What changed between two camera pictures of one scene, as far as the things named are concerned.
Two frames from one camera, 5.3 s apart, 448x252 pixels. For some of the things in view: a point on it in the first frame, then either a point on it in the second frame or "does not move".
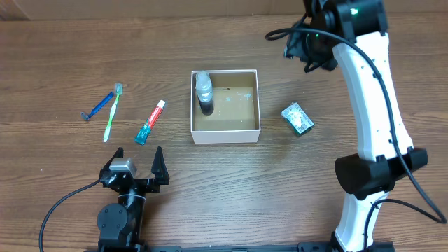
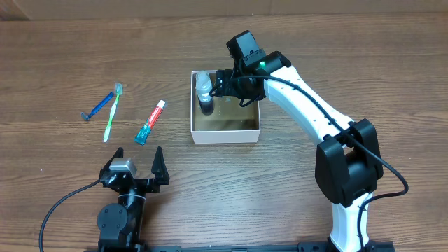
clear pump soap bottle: x=204 y=89 does not move
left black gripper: x=159 y=170 does not move
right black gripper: x=299 y=52 to x=231 y=89
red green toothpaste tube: x=143 y=134 does not move
